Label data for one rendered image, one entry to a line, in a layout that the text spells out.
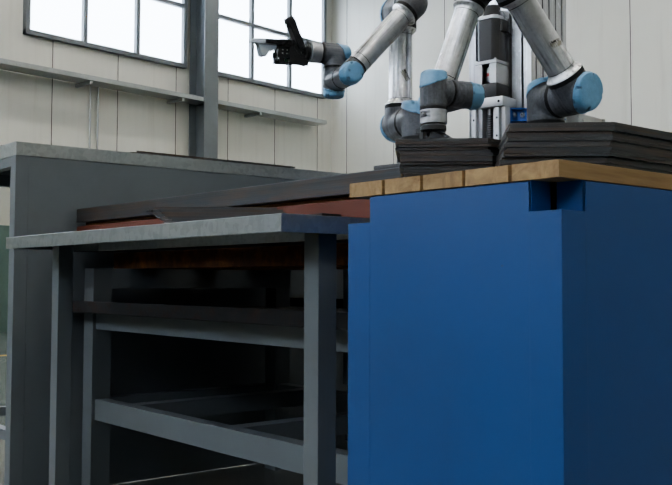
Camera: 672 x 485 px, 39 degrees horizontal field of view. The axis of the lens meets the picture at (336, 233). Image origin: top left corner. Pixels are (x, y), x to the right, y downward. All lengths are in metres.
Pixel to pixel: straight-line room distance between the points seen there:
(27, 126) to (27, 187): 9.51
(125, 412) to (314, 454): 1.15
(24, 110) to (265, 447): 10.53
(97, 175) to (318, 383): 1.58
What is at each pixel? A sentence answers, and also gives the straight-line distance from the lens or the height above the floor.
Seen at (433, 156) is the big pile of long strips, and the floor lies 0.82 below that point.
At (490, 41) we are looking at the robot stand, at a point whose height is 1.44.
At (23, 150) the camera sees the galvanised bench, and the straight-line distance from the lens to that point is 2.96.
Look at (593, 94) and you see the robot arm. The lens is 2.91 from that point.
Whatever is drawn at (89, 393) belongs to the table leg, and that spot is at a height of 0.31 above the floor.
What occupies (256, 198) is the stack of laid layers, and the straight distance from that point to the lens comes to 2.14.
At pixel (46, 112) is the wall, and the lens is 12.62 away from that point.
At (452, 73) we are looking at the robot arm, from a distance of 2.79.
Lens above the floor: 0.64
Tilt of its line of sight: 3 degrees up
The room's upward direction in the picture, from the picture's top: straight up
